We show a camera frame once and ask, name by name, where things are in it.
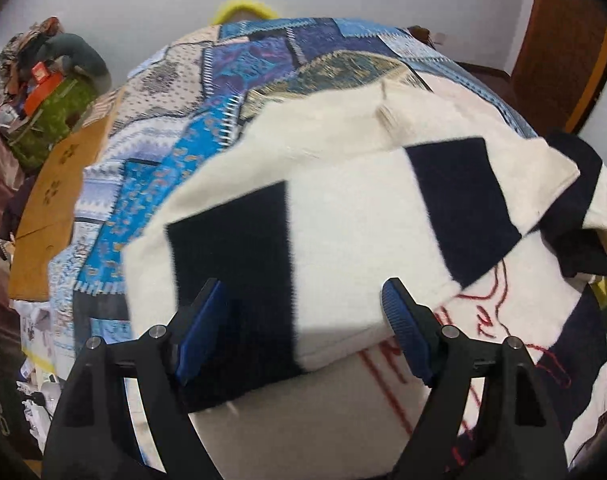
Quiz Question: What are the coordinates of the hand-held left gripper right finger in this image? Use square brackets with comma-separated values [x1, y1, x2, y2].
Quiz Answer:
[381, 277, 569, 480]

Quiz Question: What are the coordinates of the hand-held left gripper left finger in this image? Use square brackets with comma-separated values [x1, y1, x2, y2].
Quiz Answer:
[42, 278, 229, 480]

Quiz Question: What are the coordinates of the cream and navy sweater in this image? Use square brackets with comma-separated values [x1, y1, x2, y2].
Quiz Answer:
[124, 76, 607, 476]

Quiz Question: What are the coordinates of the pile of mixed clothes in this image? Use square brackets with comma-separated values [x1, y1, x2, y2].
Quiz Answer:
[0, 16, 64, 126]

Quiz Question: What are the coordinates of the blue patchwork blanket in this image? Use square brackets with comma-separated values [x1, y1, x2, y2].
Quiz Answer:
[20, 17, 540, 467]

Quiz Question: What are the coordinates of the green patterned bag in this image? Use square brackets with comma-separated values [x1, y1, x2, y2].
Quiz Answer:
[6, 77, 99, 171]

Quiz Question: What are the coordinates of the orange box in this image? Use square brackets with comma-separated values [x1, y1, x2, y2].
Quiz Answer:
[23, 61, 65, 114]

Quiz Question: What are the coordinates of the dark grey garment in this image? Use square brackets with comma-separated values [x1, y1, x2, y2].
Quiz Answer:
[46, 33, 113, 93]

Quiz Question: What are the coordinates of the yellow foam tube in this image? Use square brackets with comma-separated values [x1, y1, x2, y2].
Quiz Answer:
[209, 0, 279, 26]

